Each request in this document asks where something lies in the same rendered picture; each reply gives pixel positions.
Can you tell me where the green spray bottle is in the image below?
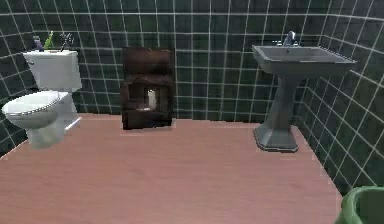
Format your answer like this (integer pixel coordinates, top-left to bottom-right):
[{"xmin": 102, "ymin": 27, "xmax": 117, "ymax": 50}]
[{"xmin": 43, "ymin": 30, "xmax": 55, "ymax": 51}]

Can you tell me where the chrome sink faucet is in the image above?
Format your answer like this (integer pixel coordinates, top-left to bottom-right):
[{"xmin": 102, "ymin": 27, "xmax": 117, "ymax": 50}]
[{"xmin": 272, "ymin": 30, "xmax": 301, "ymax": 48}]

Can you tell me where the dark wooden commode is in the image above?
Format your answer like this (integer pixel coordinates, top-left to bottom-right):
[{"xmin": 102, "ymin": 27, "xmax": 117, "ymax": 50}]
[{"xmin": 120, "ymin": 46, "xmax": 176, "ymax": 131}]

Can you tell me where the purple bottle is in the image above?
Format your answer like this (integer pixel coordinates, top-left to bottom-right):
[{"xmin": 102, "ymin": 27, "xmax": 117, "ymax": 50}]
[{"xmin": 32, "ymin": 35, "xmax": 45, "ymax": 53}]

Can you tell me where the green bin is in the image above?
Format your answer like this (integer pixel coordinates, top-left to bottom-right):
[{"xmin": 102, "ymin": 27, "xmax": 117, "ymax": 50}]
[{"xmin": 334, "ymin": 185, "xmax": 384, "ymax": 224}]

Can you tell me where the grey pedestal sink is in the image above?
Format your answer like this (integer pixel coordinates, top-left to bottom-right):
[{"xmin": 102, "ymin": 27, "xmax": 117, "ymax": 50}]
[{"xmin": 251, "ymin": 44, "xmax": 358, "ymax": 153}]

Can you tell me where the dark thin brush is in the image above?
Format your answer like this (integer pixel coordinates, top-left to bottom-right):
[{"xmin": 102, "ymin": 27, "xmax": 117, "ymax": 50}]
[{"xmin": 59, "ymin": 32, "xmax": 75, "ymax": 53}]

